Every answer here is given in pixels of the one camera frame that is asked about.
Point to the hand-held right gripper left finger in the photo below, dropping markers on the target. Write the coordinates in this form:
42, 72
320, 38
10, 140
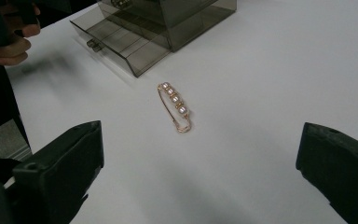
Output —
60, 168

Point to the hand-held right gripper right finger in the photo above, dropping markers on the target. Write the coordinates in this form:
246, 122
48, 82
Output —
341, 165

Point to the gold pearl brooch pin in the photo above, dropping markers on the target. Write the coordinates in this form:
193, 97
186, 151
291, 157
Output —
175, 104

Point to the smoky transparent acrylic drawer box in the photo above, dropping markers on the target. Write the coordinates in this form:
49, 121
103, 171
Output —
186, 21

